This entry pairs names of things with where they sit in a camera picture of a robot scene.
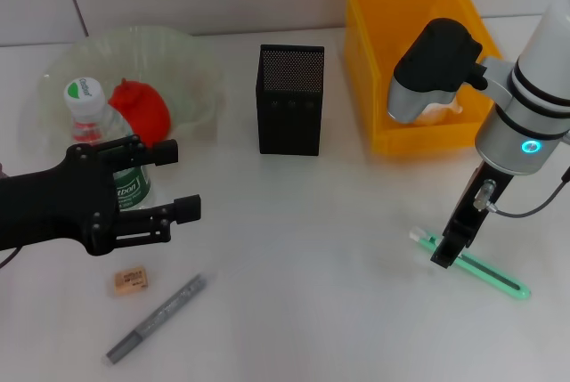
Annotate green glass fruit plate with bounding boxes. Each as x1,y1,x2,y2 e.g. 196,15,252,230
37,25,226,142

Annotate white paper ball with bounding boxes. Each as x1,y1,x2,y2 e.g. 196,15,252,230
416,95,464,126

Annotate green utility knife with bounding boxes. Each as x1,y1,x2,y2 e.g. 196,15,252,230
408,226,532,302

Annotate small beige eraser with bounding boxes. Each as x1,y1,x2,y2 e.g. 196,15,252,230
110,267,148,298

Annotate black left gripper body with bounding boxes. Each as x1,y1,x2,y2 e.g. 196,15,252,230
0,144,120,257

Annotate grey marker pen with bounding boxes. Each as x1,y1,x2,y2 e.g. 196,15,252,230
102,271,217,366

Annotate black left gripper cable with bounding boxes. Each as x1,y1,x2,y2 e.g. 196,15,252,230
0,246,22,271

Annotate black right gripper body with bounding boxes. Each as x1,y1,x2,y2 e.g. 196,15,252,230
444,162,513,245

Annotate clear plastic water bottle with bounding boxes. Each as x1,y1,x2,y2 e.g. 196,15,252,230
64,77,152,210

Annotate grey right gripper cable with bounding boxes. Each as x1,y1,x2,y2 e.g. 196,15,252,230
474,167,570,219

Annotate black mesh pen holder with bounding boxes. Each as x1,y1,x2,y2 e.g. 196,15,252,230
256,44,325,157

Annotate yellow plastic bin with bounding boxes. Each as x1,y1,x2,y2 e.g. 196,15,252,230
341,0,507,156

